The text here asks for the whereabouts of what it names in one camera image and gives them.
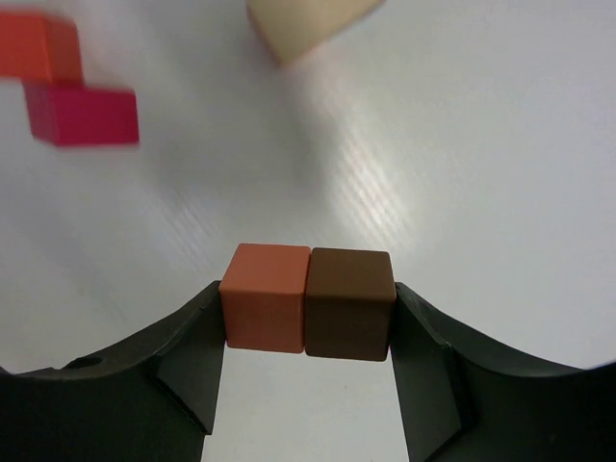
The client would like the brown cube block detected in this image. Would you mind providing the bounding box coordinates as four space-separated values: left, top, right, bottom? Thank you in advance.
304 247 397 362

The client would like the magenta roof block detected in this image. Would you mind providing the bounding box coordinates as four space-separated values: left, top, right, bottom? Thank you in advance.
23 84 140 147

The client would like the red-orange cube block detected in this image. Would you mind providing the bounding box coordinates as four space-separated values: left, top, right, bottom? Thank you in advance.
1 9 84 84

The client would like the salmon cube block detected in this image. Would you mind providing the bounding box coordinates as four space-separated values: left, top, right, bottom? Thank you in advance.
219 244 311 353

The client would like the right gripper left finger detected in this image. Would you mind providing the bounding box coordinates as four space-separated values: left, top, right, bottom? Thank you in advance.
1 281 225 461

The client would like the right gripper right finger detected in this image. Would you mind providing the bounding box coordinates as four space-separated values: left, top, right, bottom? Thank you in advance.
390 283 615 461

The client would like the natural wood cube block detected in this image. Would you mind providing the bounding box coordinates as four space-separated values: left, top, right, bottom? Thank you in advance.
245 0 382 66

